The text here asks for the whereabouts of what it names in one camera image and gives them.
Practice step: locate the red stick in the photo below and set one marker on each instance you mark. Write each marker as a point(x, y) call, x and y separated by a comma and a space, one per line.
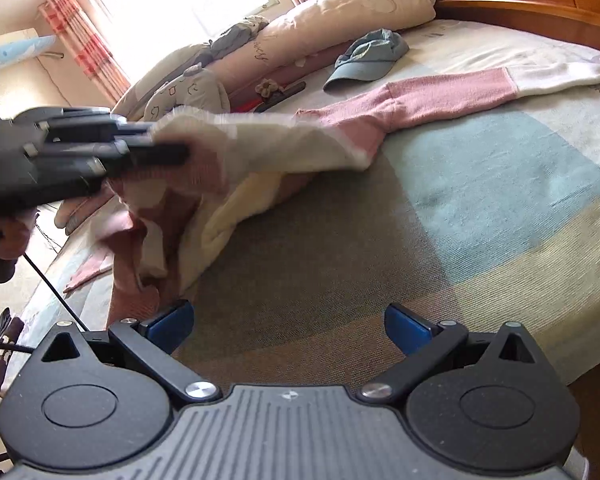
point(246, 107)

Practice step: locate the black hair clip with flower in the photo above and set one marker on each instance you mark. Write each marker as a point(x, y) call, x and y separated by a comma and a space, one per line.
point(272, 93)

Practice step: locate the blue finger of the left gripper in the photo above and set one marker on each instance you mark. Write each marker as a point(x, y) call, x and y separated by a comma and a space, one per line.
point(91, 129)
point(120, 158)

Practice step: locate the left striped curtain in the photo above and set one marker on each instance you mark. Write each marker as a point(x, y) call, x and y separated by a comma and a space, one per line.
point(76, 31)

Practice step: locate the air conditioner with blue cover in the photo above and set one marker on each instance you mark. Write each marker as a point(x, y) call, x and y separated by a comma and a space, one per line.
point(23, 44)

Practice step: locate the grey pillow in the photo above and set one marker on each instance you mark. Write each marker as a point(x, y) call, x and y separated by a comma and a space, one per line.
point(133, 102)

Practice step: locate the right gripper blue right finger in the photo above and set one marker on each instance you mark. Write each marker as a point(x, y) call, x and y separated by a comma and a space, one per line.
point(426, 347)

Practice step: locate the pink and white knit sweater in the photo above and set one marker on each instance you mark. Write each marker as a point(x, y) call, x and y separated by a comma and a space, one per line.
point(176, 220)

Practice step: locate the window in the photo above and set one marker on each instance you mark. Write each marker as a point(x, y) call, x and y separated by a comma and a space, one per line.
point(142, 32)

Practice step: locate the floral cream rolled quilt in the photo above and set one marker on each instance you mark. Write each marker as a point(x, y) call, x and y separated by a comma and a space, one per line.
point(310, 37)

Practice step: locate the grey folded cloth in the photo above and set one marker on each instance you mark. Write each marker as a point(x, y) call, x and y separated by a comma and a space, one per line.
point(237, 36)

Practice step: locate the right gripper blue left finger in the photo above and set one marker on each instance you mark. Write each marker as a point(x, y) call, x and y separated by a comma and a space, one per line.
point(147, 347)

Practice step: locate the grey cat face cushion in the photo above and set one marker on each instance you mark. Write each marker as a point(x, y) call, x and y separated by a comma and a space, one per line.
point(196, 87)

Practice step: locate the blue baseball cap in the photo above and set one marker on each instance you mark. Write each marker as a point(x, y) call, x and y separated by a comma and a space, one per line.
point(368, 59)

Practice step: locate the person's left hand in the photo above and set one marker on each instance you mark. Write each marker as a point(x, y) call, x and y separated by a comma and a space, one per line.
point(15, 233)

